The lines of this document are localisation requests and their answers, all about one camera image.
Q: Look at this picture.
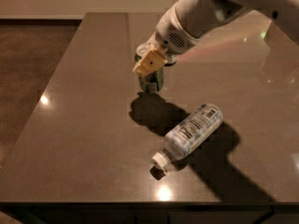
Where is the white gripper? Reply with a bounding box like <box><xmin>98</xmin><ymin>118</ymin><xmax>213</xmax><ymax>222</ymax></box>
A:
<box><xmin>133</xmin><ymin>2</ymin><xmax>203</xmax><ymax>77</ymax></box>

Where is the green soda can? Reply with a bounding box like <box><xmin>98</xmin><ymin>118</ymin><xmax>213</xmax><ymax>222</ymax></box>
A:
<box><xmin>135</xmin><ymin>43</ymin><xmax>164</xmax><ymax>93</ymax></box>

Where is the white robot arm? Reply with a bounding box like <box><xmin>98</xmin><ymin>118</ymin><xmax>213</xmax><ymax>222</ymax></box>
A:
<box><xmin>134</xmin><ymin>0</ymin><xmax>299</xmax><ymax>77</ymax></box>

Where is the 7up soda can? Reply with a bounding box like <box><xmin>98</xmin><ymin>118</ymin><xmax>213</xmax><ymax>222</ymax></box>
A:
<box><xmin>165</xmin><ymin>55</ymin><xmax>177</xmax><ymax>66</ymax></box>

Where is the clear plastic water bottle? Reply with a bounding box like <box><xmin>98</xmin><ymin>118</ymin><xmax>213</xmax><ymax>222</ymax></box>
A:
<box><xmin>152</xmin><ymin>104</ymin><xmax>223</xmax><ymax>173</ymax></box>

